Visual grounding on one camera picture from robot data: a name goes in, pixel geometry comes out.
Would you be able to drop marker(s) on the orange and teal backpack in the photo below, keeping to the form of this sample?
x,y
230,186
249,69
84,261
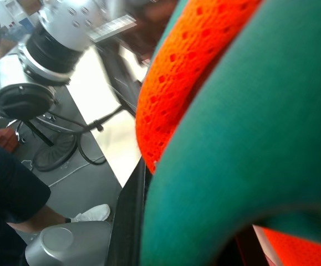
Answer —
x,y
232,138

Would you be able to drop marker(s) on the white sneaker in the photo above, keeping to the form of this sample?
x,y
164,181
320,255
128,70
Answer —
x,y
95,212

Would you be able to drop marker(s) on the black round stand base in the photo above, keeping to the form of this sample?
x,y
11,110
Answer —
x,y
55,153

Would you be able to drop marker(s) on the silver robot body shell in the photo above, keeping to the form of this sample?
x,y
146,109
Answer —
x,y
66,243

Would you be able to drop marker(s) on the person in dark clothes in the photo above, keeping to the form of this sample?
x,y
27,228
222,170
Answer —
x,y
7,191

